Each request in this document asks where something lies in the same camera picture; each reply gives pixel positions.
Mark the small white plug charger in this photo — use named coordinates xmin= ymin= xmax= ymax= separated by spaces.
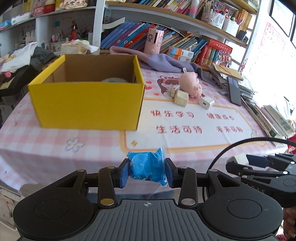
xmin=231 ymin=153 xmax=249 ymax=166

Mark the blue plastic item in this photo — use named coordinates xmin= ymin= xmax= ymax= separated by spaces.
xmin=127 ymin=147 xmax=168 ymax=186

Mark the large white charger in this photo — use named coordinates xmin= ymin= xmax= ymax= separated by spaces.
xmin=199 ymin=96 xmax=215 ymax=109

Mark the beige foam cube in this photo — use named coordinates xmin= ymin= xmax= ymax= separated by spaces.
xmin=174 ymin=90 xmax=189 ymax=107

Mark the pink plush pig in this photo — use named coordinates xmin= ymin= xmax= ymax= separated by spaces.
xmin=179 ymin=72 xmax=202 ymax=98

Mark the person right hand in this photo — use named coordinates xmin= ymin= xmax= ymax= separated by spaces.
xmin=283 ymin=206 xmax=296 ymax=240

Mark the stack of books and papers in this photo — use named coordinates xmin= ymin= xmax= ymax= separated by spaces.
xmin=208 ymin=64 xmax=295 ymax=140

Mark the pink illustrated desk mat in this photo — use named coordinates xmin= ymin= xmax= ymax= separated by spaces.
xmin=120 ymin=69 xmax=264 ymax=153

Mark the black smartphone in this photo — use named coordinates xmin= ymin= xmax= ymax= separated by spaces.
xmin=227 ymin=76 xmax=242 ymax=106

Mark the pink checkered tablecloth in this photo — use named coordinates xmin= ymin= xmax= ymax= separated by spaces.
xmin=0 ymin=67 xmax=287 ymax=193

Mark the yellow cardboard box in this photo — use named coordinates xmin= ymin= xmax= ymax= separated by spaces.
xmin=28 ymin=54 xmax=145 ymax=131

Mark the grey round tape roll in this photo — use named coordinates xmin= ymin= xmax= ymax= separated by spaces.
xmin=102 ymin=77 xmax=127 ymax=83

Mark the brown paper envelope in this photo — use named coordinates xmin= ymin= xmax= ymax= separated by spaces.
xmin=213 ymin=64 xmax=243 ymax=81

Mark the purple pink cloth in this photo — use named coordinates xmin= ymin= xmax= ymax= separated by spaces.
xmin=109 ymin=46 xmax=216 ymax=86

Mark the orange white small box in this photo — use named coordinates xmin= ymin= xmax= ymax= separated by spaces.
xmin=166 ymin=46 xmax=194 ymax=62

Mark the red boxed book set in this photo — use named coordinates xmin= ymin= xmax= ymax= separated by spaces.
xmin=195 ymin=37 xmax=233 ymax=66

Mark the white tissue pack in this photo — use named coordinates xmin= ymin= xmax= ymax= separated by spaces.
xmin=61 ymin=40 xmax=99 ymax=55

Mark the white bookshelf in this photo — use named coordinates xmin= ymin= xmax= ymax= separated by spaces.
xmin=1 ymin=1 xmax=253 ymax=60

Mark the pile of clothes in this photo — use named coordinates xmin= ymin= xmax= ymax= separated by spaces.
xmin=1 ymin=42 xmax=56 ymax=90

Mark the black cable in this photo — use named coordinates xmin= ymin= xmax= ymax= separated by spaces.
xmin=202 ymin=137 xmax=296 ymax=202

